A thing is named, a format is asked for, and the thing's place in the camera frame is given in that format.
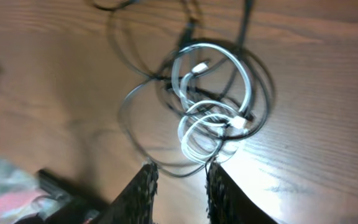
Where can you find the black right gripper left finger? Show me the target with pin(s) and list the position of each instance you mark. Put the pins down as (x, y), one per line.
(134, 205)

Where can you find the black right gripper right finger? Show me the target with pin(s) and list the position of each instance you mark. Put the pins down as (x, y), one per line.
(228, 204)

